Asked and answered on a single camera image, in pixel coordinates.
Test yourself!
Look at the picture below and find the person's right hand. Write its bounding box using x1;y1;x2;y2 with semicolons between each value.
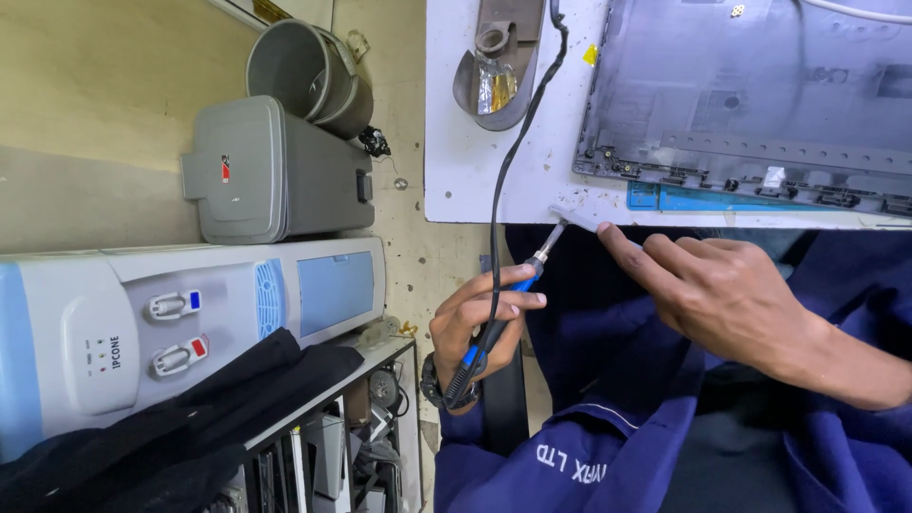
597;221;822;375

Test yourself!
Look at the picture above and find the person's left hand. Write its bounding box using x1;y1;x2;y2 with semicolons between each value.
429;265;548;390

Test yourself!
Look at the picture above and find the blue black soldering iron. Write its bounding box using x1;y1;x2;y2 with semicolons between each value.
443;217;571;410

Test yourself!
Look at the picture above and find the small silver metal strip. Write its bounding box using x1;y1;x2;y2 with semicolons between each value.
549;204;644;249

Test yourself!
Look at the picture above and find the black wrist watch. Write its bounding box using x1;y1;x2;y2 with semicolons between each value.
419;351;487;413

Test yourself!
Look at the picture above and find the clear plastic bottle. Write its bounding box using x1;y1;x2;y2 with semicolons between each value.
355;316;404;351

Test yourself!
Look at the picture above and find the blue work mat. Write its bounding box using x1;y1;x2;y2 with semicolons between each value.
627;180;856;213

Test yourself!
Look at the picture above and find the cluttered white shelf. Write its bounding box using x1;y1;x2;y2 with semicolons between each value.
205;335;426;513

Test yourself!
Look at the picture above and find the person's blue jacket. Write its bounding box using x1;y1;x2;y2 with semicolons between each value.
433;224;912;513

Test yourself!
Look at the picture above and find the small black part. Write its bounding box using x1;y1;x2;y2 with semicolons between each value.
358;125;392;158

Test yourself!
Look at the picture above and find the grey laptop lid cover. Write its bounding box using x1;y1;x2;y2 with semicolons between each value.
573;0;912;218

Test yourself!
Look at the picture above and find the grey plastic case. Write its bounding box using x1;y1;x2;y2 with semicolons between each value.
180;95;377;246

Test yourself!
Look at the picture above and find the crumpled foil piece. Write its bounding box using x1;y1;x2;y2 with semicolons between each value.
476;53;518;115

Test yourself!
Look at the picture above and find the black cloth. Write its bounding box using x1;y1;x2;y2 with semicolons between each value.
0;327;366;513

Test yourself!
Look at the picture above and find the grey plastic bucket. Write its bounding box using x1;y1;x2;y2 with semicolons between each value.
246;19;375;141

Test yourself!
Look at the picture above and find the grey metal soldering iron stand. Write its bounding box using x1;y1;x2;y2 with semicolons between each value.
452;0;547;133

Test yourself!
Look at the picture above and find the white blue water dispenser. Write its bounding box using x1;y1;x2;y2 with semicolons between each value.
0;237;388;464

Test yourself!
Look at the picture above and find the black soldering iron cable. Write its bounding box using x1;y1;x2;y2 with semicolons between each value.
445;0;571;410

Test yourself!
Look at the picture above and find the white cable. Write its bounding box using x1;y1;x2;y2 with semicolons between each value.
804;0;912;27

